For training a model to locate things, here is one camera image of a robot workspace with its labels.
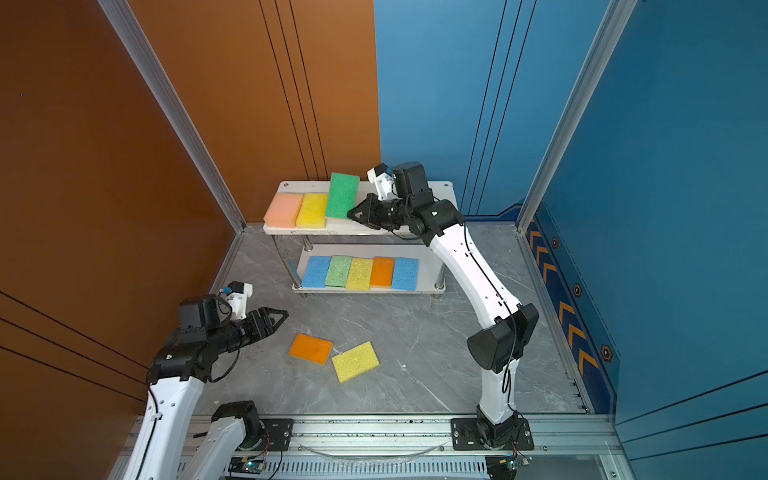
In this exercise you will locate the aluminium front rail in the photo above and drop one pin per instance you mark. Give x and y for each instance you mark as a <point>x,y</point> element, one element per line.
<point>420,447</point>

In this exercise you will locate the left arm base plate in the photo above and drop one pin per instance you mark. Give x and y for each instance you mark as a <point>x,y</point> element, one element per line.
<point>274,435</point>

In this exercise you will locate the circuit board right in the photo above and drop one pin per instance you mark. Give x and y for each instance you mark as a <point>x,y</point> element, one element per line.
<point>505,467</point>

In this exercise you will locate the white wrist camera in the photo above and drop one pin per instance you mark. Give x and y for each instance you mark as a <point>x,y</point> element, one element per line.
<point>383,182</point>
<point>236,295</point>

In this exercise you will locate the light green sponge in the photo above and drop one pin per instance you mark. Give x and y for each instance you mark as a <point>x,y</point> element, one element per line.
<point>338,271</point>

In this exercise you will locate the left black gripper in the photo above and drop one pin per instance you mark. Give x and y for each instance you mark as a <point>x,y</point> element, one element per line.
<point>265,320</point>

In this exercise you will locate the orange sponge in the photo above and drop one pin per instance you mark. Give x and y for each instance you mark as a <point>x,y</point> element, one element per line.
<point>311,349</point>
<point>382,272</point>

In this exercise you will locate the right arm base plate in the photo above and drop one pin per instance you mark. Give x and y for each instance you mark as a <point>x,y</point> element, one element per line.
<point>475,434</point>

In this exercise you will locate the pale yellow sponge row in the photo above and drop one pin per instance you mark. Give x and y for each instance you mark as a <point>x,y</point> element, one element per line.
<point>359,276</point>

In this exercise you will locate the white two-tier shelf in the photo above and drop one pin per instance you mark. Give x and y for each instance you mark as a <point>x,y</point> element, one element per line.
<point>345,235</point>

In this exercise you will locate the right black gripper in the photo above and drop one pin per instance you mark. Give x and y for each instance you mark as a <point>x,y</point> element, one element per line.
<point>371,205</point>

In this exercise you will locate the dark green sponge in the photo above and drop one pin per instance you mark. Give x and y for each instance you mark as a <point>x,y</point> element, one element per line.
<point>343,190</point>

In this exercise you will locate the blue sponge row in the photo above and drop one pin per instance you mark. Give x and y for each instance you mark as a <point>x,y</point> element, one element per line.
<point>405,274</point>
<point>316,272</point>

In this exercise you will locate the pink sponge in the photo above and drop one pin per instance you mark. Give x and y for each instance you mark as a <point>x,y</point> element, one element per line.
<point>283,211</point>

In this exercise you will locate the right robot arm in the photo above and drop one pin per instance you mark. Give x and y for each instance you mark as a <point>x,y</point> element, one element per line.
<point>506,325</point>

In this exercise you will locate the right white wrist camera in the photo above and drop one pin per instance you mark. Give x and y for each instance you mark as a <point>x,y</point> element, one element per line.
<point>383,182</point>

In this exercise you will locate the green circuit board left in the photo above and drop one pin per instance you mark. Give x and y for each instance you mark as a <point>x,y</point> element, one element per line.
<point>246,465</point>

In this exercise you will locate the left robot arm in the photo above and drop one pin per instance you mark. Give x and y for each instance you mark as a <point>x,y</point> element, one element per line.
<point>175,382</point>

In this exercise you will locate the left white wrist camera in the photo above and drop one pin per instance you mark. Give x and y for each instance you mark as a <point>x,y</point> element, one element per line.
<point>236,295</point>

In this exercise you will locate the bright yellow sponge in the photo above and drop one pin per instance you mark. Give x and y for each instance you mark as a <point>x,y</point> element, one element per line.
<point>312,211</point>

